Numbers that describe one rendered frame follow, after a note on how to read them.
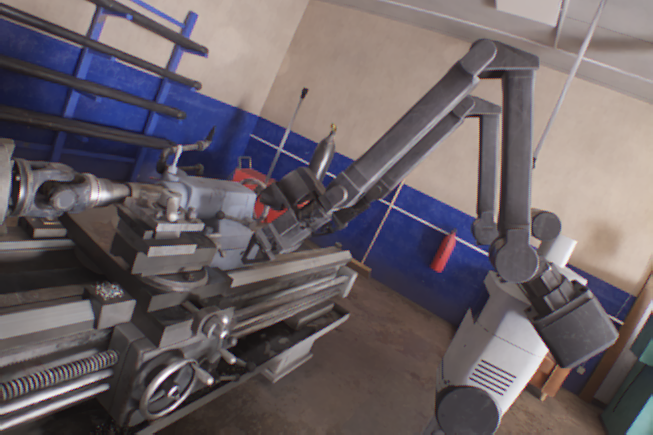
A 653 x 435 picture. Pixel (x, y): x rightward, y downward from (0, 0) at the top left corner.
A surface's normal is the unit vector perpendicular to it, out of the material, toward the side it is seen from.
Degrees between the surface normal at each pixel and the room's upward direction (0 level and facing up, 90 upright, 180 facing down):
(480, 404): 90
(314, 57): 90
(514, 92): 98
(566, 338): 90
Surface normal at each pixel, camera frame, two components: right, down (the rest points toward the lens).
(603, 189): -0.41, -0.05
